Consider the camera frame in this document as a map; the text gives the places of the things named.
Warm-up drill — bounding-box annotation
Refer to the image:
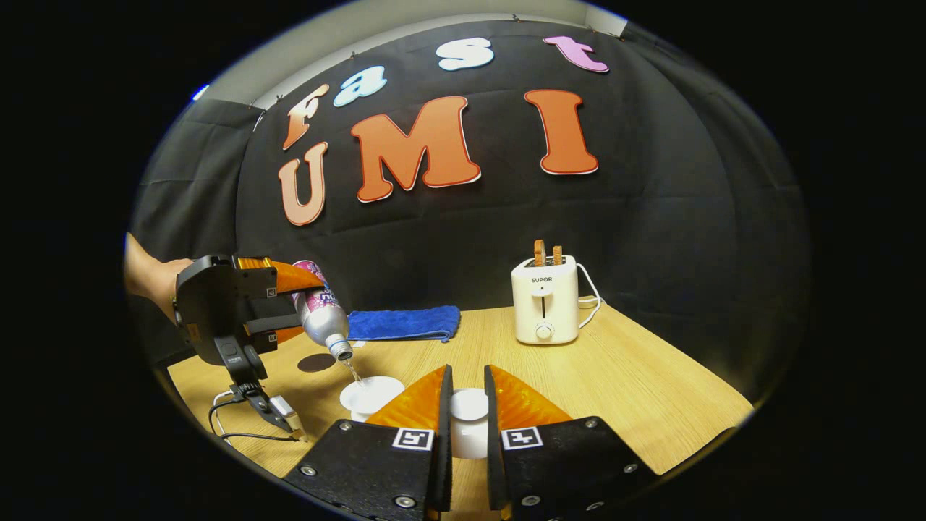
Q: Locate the white teacup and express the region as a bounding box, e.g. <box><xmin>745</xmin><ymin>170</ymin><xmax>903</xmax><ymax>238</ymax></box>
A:
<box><xmin>339</xmin><ymin>376</ymin><xmax>407</xmax><ymax>423</ymax></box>

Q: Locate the black backdrop cloth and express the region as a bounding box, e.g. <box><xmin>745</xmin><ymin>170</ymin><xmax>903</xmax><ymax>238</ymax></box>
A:
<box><xmin>129</xmin><ymin>18</ymin><xmax>811</xmax><ymax>403</ymax></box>

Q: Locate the black cable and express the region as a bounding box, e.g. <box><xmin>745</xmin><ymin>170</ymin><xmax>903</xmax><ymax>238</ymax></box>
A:
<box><xmin>208</xmin><ymin>393</ymin><xmax>292</xmax><ymax>444</ymax></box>

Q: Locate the silver water bottle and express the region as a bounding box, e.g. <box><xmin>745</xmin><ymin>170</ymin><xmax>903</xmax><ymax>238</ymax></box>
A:
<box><xmin>292</xmin><ymin>260</ymin><xmax>354</xmax><ymax>362</ymax></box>

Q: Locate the blue towel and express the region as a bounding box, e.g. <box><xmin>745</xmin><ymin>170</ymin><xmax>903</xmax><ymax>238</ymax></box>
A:
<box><xmin>347</xmin><ymin>305</ymin><xmax>462</xmax><ymax>344</ymax></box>

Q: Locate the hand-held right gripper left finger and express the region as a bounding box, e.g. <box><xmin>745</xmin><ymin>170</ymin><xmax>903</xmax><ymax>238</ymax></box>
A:
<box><xmin>282</xmin><ymin>364</ymin><xmax>455</xmax><ymax>521</ymax></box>

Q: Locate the white toaster cord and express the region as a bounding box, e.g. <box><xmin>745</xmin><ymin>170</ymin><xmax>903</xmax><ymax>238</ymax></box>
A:
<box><xmin>575</xmin><ymin>263</ymin><xmax>603</xmax><ymax>329</ymax></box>

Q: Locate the white teacup lid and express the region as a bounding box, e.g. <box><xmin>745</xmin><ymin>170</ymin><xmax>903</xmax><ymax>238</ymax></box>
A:
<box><xmin>449</xmin><ymin>388</ymin><xmax>490</xmax><ymax>460</ymax></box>

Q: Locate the white toaster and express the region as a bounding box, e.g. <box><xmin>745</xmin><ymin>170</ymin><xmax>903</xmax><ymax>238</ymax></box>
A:
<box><xmin>511</xmin><ymin>255</ymin><xmax>580</xmax><ymax>346</ymax></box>

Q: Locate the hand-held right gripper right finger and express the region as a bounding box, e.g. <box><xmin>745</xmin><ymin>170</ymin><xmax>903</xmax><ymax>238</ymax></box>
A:
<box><xmin>483</xmin><ymin>364</ymin><xmax>660</xmax><ymax>521</ymax></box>

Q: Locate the grey cable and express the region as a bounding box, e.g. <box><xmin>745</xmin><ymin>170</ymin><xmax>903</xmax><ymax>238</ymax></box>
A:
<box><xmin>214</xmin><ymin>391</ymin><xmax>309</xmax><ymax>442</ymax></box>

